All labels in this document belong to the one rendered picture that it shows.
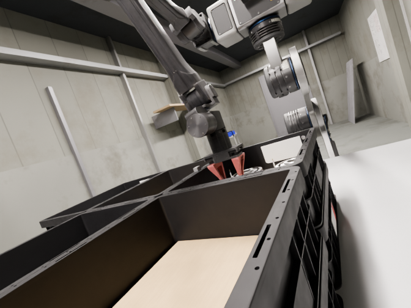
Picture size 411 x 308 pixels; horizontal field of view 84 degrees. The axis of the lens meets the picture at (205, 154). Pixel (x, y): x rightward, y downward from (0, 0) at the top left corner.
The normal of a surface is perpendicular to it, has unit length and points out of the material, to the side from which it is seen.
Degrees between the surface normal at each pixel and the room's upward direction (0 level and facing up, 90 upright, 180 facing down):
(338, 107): 90
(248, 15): 90
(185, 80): 103
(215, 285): 0
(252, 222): 90
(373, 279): 0
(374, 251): 0
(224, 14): 90
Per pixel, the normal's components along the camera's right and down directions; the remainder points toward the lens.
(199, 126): -0.39, 0.21
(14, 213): 0.86, -0.27
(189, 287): -0.34, -0.94
